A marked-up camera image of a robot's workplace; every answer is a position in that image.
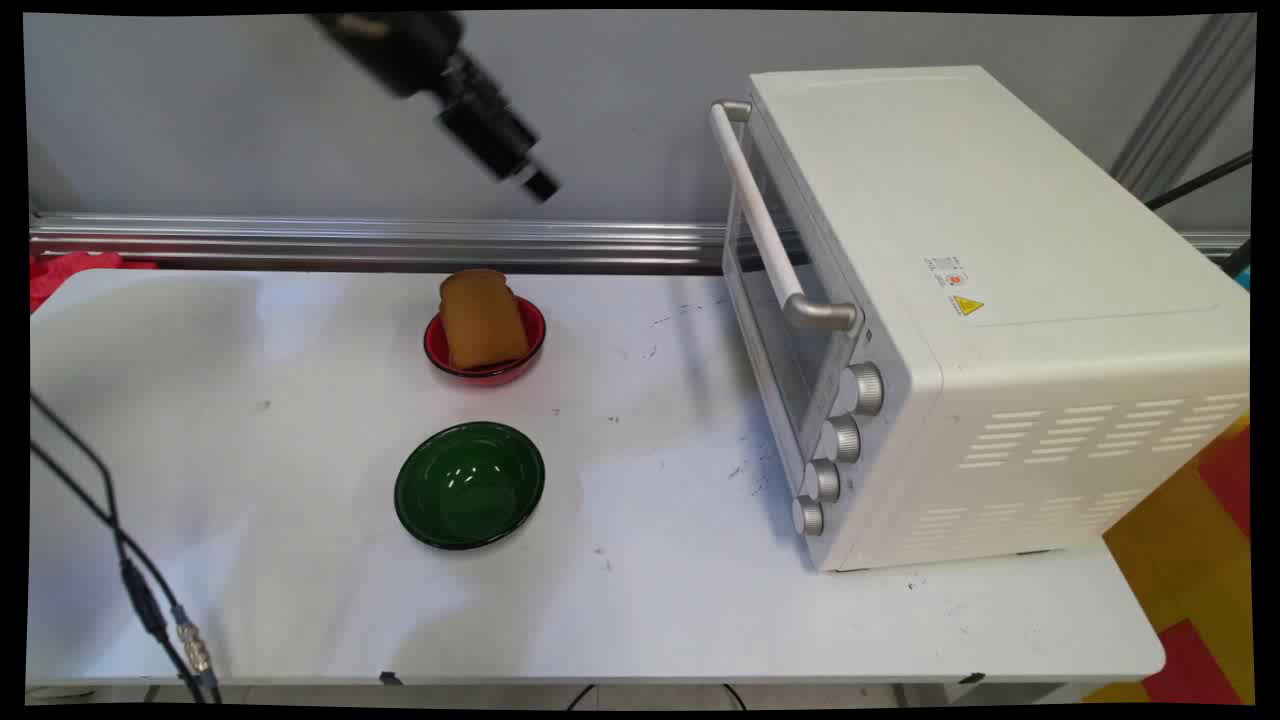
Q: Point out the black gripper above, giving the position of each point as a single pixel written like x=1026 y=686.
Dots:
x=400 y=50

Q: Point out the brown toast slice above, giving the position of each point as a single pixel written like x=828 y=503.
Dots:
x=482 y=320

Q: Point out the red bowl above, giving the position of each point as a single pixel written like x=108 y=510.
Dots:
x=438 y=352

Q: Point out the green bowl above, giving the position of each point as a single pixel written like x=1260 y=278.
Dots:
x=468 y=487

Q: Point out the red cloth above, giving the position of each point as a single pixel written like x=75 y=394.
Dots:
x=70 y=272

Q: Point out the large silver oven knob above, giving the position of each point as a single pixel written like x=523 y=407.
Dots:
x=864 y=389

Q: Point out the oven warning sticker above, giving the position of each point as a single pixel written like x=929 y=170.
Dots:
x=955 y=285

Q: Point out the white toaster oven body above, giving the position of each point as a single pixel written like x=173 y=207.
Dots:
x=1000 y=300

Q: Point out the upright aluminium profile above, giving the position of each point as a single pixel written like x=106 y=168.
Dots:
x=1190 y=100

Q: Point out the horizontal aluminium rail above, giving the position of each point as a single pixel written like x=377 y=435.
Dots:
x=350 y=240

